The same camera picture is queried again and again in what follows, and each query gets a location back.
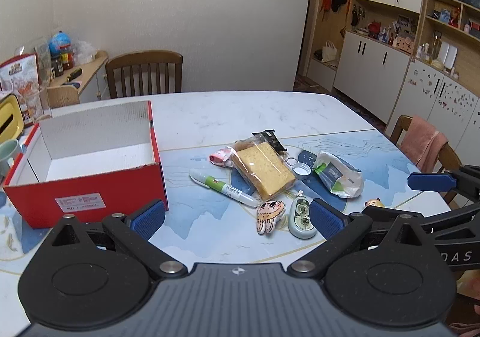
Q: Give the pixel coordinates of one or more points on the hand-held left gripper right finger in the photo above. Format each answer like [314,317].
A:
[326,220]

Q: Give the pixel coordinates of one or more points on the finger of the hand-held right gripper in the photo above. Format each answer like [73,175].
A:
[431,181]
[378,212]

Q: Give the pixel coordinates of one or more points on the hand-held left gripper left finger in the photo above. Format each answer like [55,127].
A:
[148,218]

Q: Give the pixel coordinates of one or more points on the green white packet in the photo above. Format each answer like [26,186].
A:
[337,175]

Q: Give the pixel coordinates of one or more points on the sponge cake slice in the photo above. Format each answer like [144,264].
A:
[262,168]

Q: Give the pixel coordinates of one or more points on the pink candy packet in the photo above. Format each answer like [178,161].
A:
[221,156]

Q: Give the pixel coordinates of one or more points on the black snack packet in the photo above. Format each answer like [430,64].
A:
[272,138]

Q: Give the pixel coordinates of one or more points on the small orange toy figure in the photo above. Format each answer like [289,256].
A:
[374,203]

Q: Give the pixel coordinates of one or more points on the grey correction tape dispenser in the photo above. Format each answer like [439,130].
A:
[302,217]

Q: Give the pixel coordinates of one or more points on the wooden chair with towel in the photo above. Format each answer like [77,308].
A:
[452,160]

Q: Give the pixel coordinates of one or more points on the pink towel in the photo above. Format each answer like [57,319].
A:
[423,141]

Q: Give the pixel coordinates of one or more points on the white cupboard with stickers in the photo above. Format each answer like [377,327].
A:
[438,104]

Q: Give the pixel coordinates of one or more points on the white lower cabinet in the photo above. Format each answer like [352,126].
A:
[371,70]

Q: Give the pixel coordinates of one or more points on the pink storage box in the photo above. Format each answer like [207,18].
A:
[405,43]

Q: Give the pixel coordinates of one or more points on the light wooden chair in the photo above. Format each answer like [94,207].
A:
[62,96]

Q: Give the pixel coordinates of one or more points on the pale green mug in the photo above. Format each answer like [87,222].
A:
[9,156]

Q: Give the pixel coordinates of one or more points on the blue round mat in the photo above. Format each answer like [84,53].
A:
[71,85]

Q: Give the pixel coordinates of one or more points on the light wooden side cabinet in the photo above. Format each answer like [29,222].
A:
[93,74]

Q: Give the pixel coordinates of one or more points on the tall drinking glass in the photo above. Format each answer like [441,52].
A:
[35,108]

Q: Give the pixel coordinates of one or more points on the brown wooden slatted chair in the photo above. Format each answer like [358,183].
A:
[144,59]

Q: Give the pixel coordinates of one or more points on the open wooden shelf unit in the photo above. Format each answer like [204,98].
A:
[427,21]

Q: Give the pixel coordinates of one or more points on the black yellow screwdriver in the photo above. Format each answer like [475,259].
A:
[74,74]

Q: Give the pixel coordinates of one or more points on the red teapot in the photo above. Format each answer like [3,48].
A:
[374,29]

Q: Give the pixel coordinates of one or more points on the white tote bag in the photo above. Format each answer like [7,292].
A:
[330,52]

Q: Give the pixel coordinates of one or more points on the yellow tissue box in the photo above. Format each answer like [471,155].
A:
[9,119]

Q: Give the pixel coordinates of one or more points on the clear plastic bag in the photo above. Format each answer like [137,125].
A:
[84,53]

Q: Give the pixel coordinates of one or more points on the dark glass jar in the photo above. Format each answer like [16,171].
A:
[57,66]

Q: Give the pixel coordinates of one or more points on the red lid sauce jar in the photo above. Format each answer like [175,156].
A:
[67,59]

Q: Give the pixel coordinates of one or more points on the clear bag of dried plants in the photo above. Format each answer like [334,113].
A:
[43,59]

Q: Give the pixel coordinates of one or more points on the red white snack bag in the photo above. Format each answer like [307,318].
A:
[18,74]

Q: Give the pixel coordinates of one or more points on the blue globe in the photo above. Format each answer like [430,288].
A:
[60,42]

